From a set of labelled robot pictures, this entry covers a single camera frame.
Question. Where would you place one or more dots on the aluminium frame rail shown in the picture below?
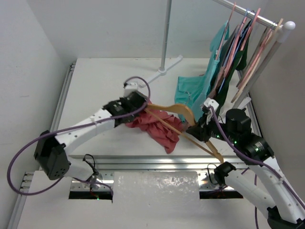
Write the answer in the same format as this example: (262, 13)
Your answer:
(152, 190)

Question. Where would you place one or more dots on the white rack base foot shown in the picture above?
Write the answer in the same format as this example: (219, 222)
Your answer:
(166, 65)

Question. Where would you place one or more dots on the salmon red t-shirt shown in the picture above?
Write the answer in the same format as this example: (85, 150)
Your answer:
(162, 134)

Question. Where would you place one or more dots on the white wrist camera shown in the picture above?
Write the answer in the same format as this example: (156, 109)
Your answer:
(206, 108)
(130, 87)

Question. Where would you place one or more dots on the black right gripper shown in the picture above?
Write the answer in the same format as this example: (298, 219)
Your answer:
(200, 131)

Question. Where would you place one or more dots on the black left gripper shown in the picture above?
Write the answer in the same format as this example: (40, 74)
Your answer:
(138, 102)

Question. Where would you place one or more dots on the light blue hanging garment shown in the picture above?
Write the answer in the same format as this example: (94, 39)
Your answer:
(196, 107)

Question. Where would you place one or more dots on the chrome hanging rail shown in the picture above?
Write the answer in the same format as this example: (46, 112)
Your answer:
(261, 20)

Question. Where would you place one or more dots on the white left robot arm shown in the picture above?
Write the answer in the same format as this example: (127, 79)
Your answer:
(54, 149)

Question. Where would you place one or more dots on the pink hanger with blue hook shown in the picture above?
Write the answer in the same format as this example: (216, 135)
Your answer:
(241, 35)

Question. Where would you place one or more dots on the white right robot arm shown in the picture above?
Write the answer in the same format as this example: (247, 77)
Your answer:
(280, 205)

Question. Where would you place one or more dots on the pink empty hanger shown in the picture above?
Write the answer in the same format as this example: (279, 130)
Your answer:
(254, 61)

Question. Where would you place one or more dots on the beige empty hanger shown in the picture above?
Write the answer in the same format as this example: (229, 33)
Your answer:
(274, 33)

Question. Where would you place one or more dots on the white rack corner post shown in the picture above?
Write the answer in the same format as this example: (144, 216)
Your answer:
(280, 37)

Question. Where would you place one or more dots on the dark green hanging garment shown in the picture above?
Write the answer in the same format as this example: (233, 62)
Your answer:
(223, 86)

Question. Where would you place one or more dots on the grey rack upright pole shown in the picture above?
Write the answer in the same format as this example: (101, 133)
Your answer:
(165, 34)

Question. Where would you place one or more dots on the wooden clothes hanger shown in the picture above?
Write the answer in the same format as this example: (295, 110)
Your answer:
(181, 109)

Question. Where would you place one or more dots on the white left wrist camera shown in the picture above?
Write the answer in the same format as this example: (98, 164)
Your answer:
(130, 87)

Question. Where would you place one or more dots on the teal t-shirt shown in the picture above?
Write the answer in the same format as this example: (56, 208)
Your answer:
(189, 88)

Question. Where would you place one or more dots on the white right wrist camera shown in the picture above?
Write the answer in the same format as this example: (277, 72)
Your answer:
(206, 108)

